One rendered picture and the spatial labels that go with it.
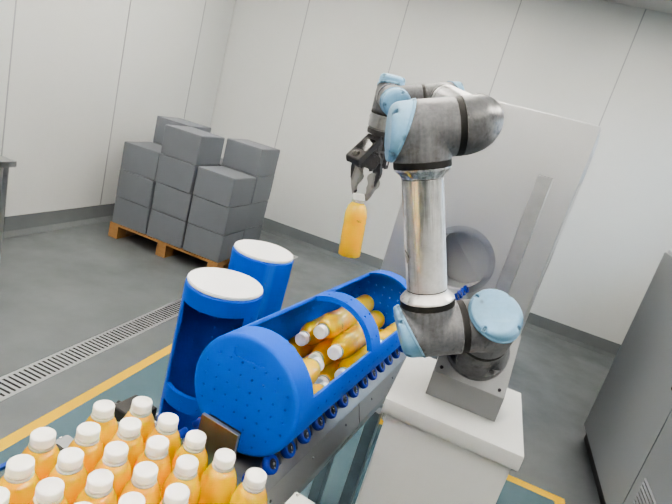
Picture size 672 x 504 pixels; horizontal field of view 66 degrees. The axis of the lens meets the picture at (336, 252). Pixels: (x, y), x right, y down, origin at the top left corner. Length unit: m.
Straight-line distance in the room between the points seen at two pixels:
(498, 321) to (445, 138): 0.39
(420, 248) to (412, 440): 0.47
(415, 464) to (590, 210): 5.00
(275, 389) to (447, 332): 0.38
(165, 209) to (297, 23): 2.91
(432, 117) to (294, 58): 5.64
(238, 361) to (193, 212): 3.68
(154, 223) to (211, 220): 0.61
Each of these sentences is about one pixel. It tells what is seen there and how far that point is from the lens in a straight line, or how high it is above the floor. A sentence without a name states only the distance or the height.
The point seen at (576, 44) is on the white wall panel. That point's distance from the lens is 6.11.
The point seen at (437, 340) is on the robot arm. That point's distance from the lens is 1.10.
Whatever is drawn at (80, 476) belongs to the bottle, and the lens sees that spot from 1.02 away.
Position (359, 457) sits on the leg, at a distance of 2.32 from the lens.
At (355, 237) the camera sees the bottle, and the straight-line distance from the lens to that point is 1.56.
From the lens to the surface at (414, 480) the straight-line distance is 1.34.
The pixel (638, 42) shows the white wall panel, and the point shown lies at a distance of 6.19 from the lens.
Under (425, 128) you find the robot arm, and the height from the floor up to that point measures 1.75.
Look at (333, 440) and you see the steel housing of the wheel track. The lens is 1.53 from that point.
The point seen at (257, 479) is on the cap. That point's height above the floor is 1.10.
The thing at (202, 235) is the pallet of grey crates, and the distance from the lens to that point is 4.77.
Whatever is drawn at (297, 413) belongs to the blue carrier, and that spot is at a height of 1.12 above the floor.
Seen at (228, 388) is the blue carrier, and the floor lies 1.09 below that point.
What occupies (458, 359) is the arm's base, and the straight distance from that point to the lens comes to 1.26.
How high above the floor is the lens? 1.74
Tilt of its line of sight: 15 degrees down
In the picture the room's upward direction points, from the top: 16 degrees clockwise
